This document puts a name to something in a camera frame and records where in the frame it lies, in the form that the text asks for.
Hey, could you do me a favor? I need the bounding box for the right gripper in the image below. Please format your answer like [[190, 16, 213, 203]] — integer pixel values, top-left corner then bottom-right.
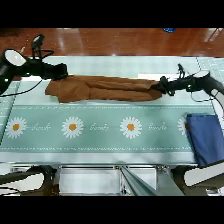
[[157, 75, 178, 97]]

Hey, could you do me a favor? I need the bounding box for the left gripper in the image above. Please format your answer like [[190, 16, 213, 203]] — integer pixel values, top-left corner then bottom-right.
[[49, 62, 70, 81]]

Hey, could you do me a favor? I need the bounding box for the brown shirt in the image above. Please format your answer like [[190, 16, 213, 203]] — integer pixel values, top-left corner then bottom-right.
[[44, 74, 164, 104]]

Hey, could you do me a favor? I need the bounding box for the blue garment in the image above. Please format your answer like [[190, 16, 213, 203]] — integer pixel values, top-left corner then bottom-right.
[[185, 113, 224, 169]]

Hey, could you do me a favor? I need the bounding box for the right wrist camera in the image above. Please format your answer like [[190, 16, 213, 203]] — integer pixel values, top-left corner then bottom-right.
[[176, 63, 188, 80]]

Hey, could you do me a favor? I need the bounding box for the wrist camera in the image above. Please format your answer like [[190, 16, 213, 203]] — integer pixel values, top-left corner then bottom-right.
[[31, 33, 46, 60], [176, 63, 188, 80]]

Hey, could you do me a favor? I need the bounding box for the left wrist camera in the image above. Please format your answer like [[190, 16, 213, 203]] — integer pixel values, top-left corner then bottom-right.
[[31, 33, 46, 60]]

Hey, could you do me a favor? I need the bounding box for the black cable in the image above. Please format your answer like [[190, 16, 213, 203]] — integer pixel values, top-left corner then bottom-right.
[[0, 79, 44, 98]]

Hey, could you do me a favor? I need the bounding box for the silver frame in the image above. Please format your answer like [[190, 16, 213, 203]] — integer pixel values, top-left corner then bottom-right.
[[0, 162, 224, 197]]

